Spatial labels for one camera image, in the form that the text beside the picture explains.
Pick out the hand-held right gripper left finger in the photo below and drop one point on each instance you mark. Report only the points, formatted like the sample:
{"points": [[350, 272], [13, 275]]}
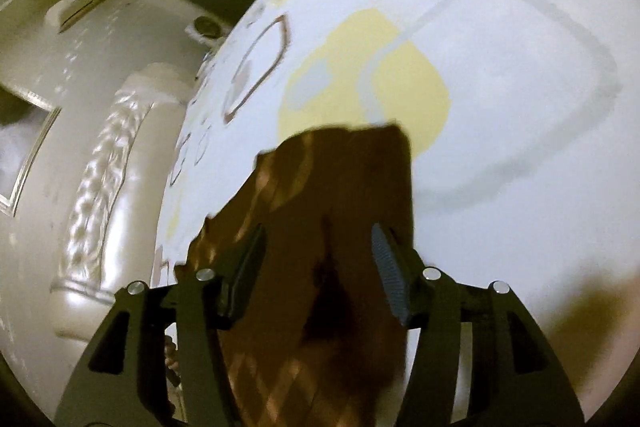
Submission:
{"points": [[245, 262]]}

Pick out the white air conditioner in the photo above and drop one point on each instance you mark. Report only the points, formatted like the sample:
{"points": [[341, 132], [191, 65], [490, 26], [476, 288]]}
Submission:
{"points": [[75, 7]]}

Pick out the framed wall picture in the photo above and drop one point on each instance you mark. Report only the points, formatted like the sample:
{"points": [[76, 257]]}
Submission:
{"points": [[20, 157]]}

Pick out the white patterned bed sheet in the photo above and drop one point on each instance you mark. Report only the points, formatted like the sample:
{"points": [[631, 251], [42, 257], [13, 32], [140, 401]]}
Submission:
{"points": [[500, 107]]}

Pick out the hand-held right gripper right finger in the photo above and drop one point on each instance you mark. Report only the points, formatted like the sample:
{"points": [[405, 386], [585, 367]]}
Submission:
{"points": [[390, 277]]}

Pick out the brown plaid sweater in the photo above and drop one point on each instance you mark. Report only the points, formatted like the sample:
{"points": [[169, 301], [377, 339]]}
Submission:
{"points": [[325, 207]]}

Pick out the cream tufted headboard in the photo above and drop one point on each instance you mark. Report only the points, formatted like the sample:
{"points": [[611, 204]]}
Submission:
{"points": [[115, 187]]}

